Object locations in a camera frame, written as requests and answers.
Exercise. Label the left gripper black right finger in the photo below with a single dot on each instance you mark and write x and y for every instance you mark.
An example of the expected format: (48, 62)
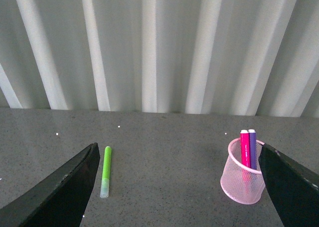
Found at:
(293, 188)

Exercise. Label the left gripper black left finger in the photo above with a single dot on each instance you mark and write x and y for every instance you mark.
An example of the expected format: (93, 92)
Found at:
(59, 200)

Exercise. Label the purple marker pen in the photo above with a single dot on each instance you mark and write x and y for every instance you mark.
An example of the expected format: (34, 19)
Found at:
(253, 149)

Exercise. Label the pink marker pen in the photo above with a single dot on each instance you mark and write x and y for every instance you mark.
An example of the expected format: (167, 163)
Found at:
(245, 157)

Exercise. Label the pink mesh pen cup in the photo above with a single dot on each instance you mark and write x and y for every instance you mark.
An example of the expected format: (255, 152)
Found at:
(241, 184)

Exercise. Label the green marker pen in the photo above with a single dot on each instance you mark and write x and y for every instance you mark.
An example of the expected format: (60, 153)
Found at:
(105, 180)

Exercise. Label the white pleated curtain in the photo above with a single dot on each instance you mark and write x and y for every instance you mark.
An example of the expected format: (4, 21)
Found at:
(236, 57)

